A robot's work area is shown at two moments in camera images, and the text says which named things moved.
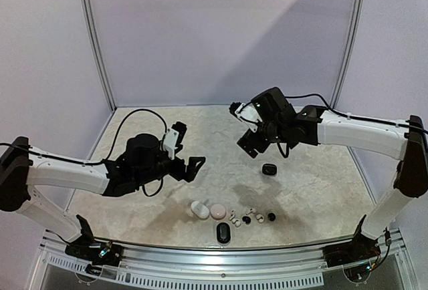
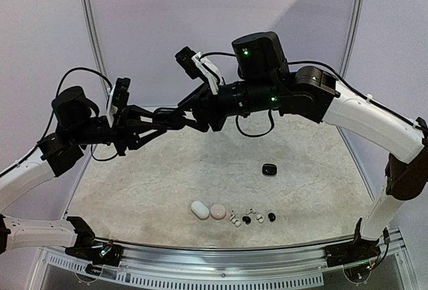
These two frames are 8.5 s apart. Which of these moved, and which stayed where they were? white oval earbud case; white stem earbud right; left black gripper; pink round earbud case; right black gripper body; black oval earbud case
Moved: left black gripper; black oval earbud case; right black gripper body
Stayed: white oval earbud case; white stem earbud right; pink round earbud case
